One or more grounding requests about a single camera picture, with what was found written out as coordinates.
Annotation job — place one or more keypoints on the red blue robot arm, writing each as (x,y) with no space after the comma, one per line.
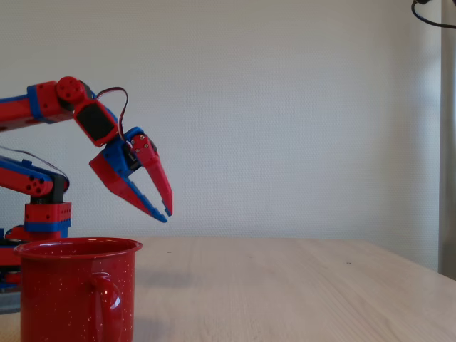
(42,103)

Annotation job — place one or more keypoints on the grey curtain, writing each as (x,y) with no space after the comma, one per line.
(448,142)

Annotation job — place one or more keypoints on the red enamel mug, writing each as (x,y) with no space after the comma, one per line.
(64,295)

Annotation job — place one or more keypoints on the red blue robot base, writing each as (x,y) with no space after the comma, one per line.
(46,213)

